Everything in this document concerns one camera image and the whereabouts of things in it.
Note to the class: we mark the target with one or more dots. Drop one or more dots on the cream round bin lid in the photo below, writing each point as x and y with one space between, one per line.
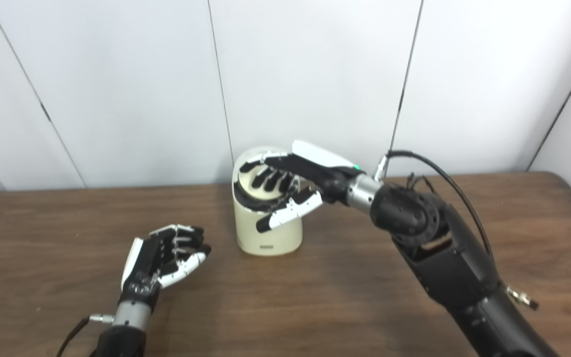
246 184

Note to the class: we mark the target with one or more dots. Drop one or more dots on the cream-colored cylindrical bin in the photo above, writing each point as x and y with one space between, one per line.
270 240

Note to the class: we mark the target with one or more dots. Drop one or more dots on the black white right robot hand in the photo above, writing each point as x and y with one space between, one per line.
320 168

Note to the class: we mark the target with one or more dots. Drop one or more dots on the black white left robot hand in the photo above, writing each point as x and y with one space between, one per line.
142 270

